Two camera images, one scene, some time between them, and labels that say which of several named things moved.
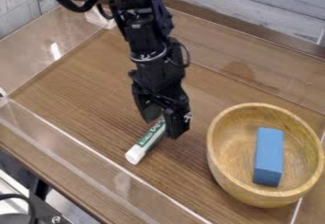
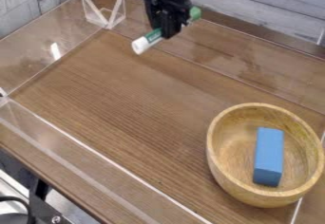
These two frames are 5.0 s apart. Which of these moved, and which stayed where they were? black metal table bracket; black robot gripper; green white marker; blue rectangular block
Moved: black robot gripper; green white marker
Stayed: blue rectangular block; black metal table bracket
